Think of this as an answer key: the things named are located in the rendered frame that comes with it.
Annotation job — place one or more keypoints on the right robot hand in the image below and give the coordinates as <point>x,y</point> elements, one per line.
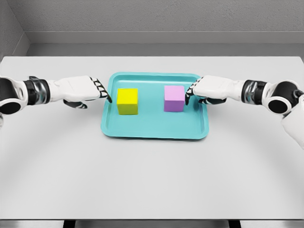
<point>213,88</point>

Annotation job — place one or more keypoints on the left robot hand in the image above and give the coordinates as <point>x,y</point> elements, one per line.
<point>79,89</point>

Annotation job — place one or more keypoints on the pink cube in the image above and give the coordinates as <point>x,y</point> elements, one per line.
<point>174,98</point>

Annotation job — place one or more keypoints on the yellow cube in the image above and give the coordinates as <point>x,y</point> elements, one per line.
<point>127,101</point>

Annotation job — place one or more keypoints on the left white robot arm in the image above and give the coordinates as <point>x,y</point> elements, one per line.
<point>26,91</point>

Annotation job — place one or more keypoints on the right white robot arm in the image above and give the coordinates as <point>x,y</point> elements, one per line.
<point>273,99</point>

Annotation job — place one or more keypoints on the teal plastic tray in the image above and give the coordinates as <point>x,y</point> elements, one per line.
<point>155,123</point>

